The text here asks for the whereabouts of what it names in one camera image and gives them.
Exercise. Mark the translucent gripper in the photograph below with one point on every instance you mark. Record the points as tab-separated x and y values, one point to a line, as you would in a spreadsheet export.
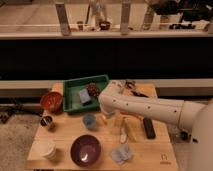
107	119

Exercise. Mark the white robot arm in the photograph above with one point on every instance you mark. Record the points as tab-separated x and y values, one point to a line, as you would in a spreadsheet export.
197	118

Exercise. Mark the purple bowl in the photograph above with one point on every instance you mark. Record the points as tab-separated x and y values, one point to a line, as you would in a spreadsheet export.
85	150

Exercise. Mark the red bowl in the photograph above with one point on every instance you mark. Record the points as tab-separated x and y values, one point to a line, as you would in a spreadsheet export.
51	101

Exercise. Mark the blue cup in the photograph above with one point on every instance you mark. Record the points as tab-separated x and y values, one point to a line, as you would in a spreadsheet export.
89	121

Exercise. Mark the orange carrot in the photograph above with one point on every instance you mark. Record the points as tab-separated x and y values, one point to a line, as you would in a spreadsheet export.
133	115

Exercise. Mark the blue sponge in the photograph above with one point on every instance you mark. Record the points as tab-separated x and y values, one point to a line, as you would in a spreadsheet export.
84	96

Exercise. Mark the dark grape bunch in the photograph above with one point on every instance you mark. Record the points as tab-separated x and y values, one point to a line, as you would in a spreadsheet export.
93	90

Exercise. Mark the green plastic tray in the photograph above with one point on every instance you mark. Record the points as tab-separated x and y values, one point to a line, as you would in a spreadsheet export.
71	89

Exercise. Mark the blue crumpled cloth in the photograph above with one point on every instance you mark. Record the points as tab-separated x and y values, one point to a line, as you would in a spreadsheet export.
121	154

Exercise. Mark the black remote control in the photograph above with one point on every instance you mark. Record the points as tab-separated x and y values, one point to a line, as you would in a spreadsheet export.
149	129

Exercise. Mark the small metal can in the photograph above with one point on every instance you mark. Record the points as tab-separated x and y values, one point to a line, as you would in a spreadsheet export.
47	122

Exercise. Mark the stack of white bowls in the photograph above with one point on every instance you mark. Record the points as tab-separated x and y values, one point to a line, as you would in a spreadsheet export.
46	149

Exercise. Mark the black handled peeler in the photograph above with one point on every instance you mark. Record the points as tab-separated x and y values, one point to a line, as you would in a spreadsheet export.
132	87

